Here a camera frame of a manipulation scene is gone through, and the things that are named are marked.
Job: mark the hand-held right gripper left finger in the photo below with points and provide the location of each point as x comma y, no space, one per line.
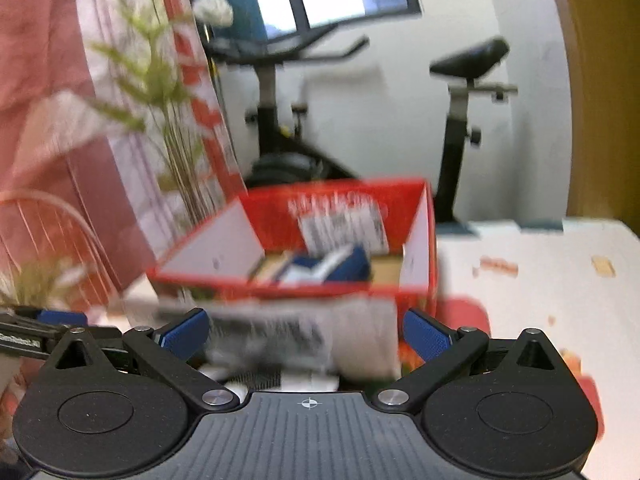
184,334

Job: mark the pink curtain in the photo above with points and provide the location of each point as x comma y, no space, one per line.
40,35

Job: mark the brown wooden panel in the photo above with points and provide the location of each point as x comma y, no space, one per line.
600,110

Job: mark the red white banner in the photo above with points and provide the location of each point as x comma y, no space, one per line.
210,115

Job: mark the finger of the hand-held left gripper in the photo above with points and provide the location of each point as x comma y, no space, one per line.
61,318

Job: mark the grey knitted cloth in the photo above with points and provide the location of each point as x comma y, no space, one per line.
350,340

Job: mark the artificial grass stems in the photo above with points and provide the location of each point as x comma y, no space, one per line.
45,275

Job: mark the white artificial flower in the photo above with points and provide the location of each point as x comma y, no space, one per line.
214,9

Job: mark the red strawberry cardboard box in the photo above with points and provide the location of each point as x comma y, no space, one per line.
270,220

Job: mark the blue white cloth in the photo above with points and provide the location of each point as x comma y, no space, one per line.
345,262

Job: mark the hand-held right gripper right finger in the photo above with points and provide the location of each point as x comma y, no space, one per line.
425,336

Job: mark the artificial green fern plant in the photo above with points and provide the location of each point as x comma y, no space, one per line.
150,75

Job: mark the black exercise bike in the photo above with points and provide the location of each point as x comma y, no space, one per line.
470,60

